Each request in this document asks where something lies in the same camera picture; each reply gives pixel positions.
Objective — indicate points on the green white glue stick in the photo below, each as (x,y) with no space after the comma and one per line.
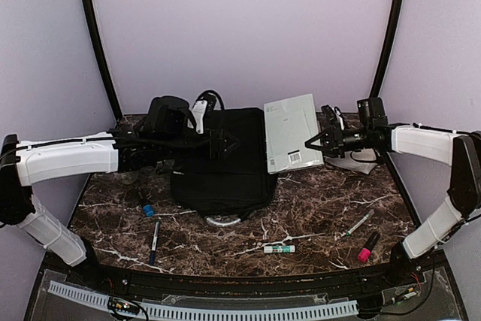
(271,249)

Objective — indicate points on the blue capped marker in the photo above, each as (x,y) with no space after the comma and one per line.
(146,206)

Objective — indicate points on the black front rail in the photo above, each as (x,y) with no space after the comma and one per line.
(136,278)

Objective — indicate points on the grey shrink-wrapped notebook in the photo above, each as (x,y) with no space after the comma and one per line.
(289,123)

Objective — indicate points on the black frame post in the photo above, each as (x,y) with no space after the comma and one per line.
(101,59)
(386,50)

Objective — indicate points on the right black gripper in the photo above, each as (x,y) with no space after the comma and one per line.
(336,142)

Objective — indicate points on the blue ballpoint pen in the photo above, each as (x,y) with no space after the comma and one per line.
(154,242)

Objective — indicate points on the clear tape roll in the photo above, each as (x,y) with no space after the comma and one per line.
(223,221)

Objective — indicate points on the thin white green pen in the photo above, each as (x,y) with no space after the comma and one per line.
(365,218)

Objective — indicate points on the grey slotted cable duct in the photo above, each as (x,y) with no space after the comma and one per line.
(153,311)

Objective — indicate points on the small circuit board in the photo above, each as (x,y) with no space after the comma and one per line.
(120,305)

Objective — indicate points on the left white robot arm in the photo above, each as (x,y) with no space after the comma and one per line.
(25,163)

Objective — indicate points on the pink black highlighter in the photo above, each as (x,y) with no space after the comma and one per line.
(366,250)

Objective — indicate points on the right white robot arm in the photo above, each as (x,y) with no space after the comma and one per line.
(459,150)

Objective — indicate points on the left black frame post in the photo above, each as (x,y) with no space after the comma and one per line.
(101,59)

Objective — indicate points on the black student bag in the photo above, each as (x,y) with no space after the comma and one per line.
(236,185)

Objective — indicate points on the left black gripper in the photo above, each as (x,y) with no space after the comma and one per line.
(214,149)

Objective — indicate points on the right black frame post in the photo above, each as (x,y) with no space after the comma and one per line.
(386,50)

